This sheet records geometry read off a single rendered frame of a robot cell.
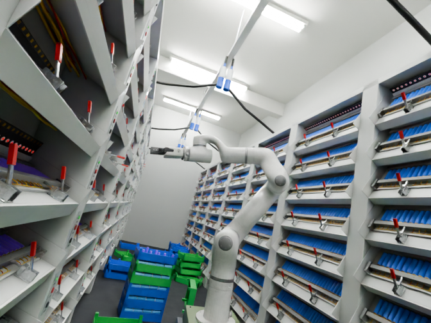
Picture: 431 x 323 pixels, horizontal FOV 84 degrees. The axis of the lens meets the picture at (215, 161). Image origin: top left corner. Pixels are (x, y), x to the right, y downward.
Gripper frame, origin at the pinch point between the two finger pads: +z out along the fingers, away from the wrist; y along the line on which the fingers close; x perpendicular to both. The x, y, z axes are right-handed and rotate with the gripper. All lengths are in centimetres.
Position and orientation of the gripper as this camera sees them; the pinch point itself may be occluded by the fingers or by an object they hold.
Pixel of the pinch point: (154, 150)
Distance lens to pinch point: 131.9
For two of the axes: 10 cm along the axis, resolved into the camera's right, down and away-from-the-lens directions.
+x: 0.4, -9.8, 1.8
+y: -2.9, 1.6, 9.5
